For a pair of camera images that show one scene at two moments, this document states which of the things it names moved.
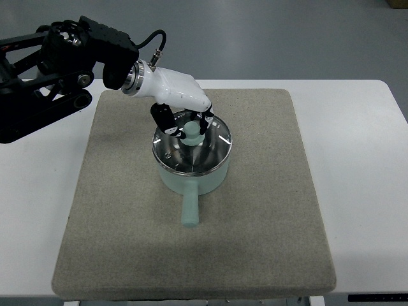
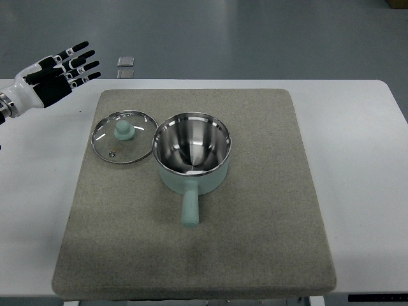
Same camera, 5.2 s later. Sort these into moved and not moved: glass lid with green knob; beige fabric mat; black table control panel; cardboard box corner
Moved: glass lid with green knob
Not moved: black table control panel; cardboard box corner; beige fabric mat
